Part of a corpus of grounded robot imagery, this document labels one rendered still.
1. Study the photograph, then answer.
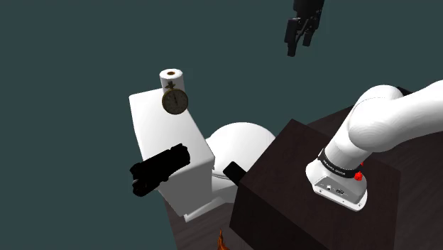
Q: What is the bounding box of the orange flame-shaped object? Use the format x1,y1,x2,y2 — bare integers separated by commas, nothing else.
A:
217,228,229,250

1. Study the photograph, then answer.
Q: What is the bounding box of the dark brown robot stand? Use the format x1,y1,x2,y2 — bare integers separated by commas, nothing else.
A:
229,105,443,250

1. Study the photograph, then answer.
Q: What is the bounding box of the brass pocket watch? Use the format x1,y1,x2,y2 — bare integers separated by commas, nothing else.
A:
161,81,190,116

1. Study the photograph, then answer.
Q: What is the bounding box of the black flashlight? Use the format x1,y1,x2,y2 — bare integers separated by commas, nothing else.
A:
129,143,192,198

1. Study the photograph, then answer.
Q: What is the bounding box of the white toilet paper roll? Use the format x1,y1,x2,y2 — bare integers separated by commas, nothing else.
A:
159,68,185,97

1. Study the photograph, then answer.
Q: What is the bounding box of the black phone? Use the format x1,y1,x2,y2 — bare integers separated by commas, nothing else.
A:
222,161,248,186

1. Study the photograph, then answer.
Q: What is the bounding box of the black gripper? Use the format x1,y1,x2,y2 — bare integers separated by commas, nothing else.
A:
284,0,326,58

